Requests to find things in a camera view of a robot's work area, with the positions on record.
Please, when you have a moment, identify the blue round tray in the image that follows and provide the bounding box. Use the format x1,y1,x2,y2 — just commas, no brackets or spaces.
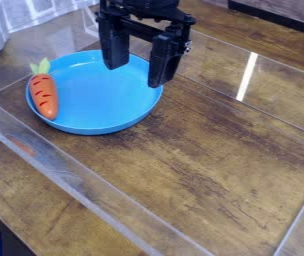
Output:
26,50,163,135

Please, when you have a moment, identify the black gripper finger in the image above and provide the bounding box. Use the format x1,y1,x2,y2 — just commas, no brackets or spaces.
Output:
99,20,130,70
148,34,182,88

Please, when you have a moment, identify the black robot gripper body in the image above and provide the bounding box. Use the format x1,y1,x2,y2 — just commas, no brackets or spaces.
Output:
96,0,197,53

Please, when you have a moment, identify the orange toy carrot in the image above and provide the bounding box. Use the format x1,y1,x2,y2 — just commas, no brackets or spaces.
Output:
30,58,59,120

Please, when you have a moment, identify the clear acrylic barrier wall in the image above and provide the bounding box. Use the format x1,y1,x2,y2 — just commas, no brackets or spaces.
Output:
0,3,304,256

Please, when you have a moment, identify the black bar at back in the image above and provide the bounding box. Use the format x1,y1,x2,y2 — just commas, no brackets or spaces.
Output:
229,0,304,33

